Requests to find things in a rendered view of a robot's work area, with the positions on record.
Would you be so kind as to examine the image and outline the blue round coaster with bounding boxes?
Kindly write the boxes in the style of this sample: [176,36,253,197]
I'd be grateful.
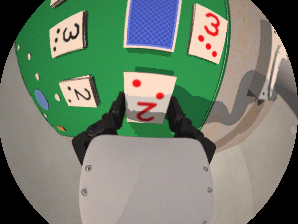
[35,89,49,110]

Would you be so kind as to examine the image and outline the green card table cloth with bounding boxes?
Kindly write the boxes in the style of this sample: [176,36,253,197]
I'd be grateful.
[15,0,226,138]

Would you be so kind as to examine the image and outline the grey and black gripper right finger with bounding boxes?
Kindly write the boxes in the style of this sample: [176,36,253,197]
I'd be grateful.
[166,96,216,165]

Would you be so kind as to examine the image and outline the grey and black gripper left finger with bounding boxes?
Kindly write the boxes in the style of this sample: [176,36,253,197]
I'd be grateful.
[72,92,126,166]

